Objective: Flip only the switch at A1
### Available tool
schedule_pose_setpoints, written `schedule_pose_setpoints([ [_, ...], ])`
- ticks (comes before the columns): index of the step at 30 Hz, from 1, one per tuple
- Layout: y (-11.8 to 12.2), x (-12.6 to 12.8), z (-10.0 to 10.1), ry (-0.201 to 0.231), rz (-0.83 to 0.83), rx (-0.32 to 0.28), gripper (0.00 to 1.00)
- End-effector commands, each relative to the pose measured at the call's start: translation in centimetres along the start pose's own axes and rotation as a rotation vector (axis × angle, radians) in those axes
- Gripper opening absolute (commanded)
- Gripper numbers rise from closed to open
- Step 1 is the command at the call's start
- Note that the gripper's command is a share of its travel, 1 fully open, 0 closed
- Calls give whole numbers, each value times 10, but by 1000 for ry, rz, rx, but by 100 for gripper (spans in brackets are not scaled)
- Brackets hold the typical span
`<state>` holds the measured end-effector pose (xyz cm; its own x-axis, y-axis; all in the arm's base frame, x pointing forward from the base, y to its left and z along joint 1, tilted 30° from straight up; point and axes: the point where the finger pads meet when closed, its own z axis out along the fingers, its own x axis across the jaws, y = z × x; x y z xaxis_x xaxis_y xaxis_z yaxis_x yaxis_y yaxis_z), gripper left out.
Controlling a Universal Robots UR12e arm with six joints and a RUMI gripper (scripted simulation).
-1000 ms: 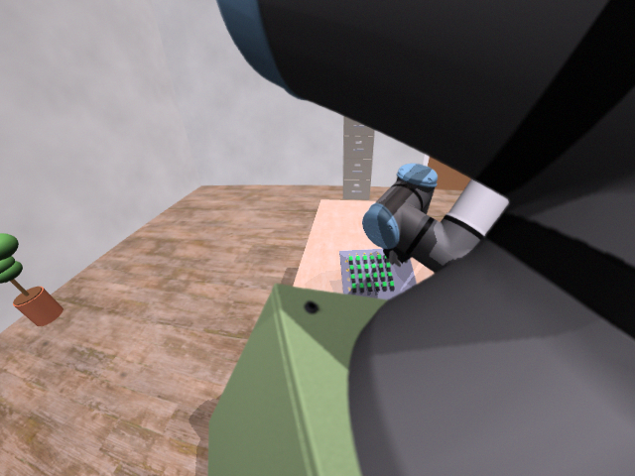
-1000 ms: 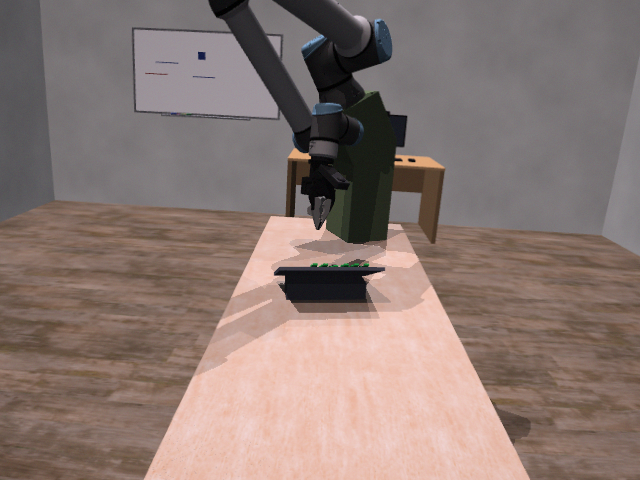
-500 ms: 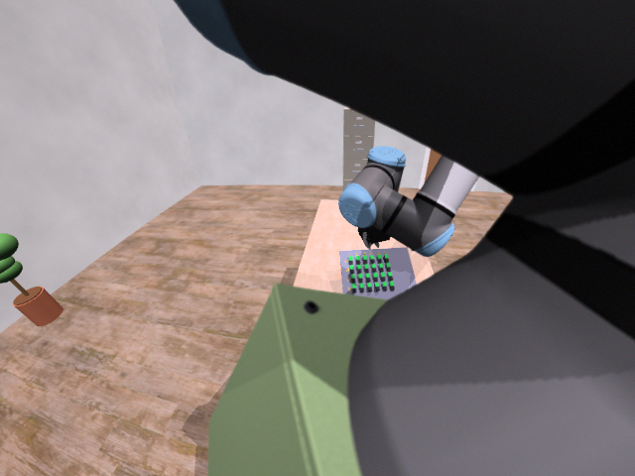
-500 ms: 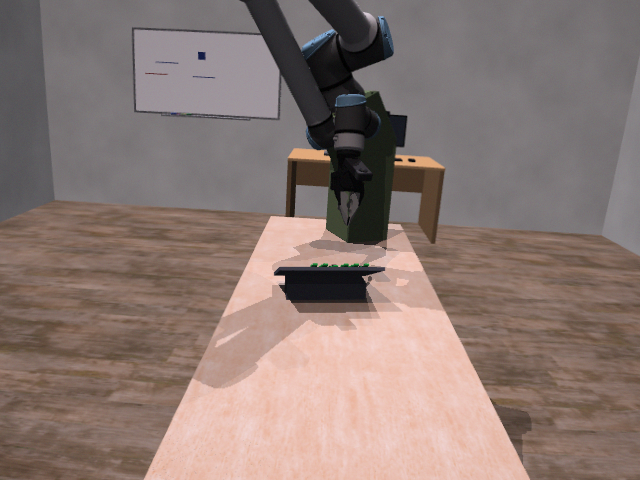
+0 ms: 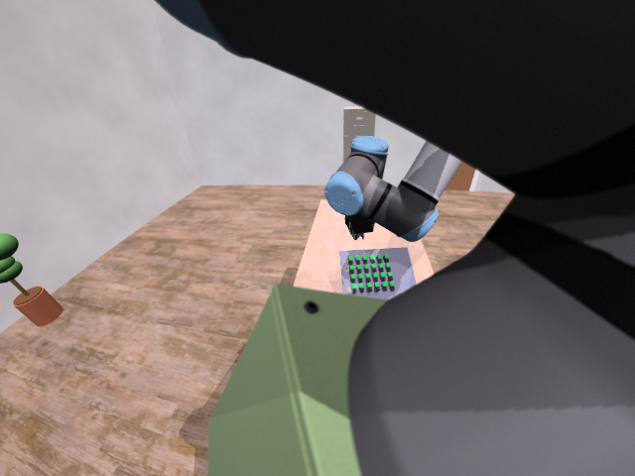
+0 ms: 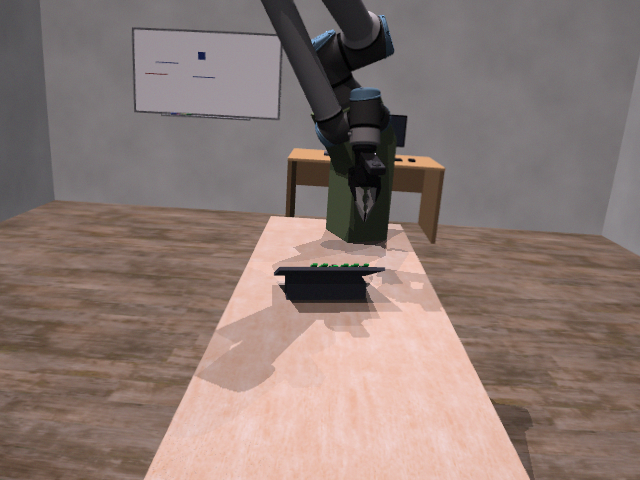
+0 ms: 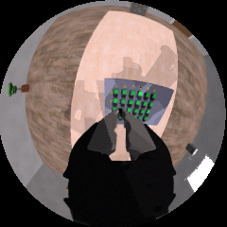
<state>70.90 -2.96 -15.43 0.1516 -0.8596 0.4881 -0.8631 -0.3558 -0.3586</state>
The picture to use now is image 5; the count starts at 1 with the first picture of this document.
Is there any grey switch panel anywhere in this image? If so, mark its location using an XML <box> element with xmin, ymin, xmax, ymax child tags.
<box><xmin>340</xmin><ymin>247</ymin><xmax>417</xmax><ymax>299</ymax></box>

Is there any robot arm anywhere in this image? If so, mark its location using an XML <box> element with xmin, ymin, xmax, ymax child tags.
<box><xmin>155</xmin><ymin>0</ymin><xmax>635</xmax><ymax>476</ymax></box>

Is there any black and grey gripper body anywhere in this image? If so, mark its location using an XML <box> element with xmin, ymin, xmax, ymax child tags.
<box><xmin>348</xmin><ymin>213</ymin><xmax>375</xmax><ymax>234</ymax></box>

